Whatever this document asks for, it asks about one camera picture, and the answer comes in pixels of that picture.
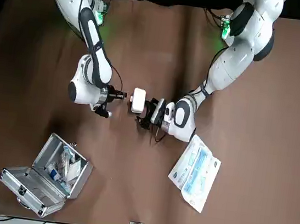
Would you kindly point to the silver aluminium case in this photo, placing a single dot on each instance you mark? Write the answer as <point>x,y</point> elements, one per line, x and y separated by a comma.
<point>32,185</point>

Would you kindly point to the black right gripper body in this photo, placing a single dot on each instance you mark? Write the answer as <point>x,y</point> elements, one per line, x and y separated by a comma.
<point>108,99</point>

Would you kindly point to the blue white mask packet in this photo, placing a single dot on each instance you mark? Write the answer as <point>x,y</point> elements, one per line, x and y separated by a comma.
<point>194,173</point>

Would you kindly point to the small white medicine box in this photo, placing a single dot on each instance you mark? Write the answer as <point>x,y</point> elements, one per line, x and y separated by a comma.
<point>138,100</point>

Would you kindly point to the white paper sachet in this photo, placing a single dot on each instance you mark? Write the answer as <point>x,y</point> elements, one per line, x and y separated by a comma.
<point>73,171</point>

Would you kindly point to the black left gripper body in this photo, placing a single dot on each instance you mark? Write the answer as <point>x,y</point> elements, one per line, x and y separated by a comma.
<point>163,117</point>

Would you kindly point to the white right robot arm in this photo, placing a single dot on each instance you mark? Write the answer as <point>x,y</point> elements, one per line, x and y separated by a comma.
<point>82,92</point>

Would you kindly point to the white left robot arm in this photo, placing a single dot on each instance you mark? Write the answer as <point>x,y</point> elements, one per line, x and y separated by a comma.
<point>227,69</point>

